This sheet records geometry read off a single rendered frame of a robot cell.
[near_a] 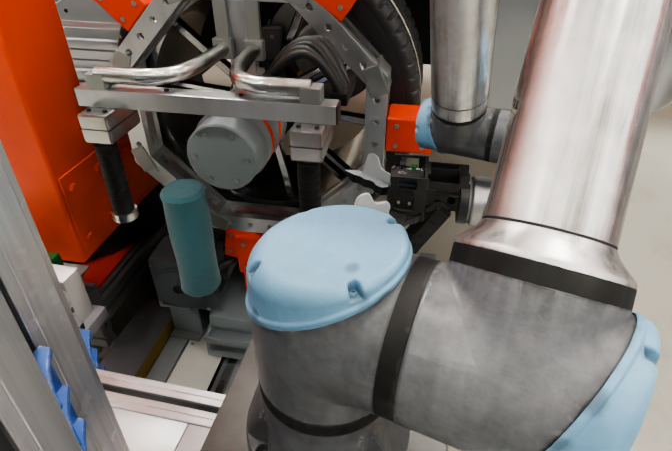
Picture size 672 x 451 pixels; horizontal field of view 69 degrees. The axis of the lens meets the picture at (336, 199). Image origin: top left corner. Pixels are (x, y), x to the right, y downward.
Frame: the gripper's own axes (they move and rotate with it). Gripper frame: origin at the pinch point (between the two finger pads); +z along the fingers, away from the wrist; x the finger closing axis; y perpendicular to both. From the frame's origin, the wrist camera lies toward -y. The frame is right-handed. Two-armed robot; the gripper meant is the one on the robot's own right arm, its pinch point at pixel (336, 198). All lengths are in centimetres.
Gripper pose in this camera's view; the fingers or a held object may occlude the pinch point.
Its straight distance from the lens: 77.7
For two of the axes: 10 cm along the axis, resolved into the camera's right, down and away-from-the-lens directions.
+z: -9.8, -1.0, 1.5
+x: -1.8, 5.4, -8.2
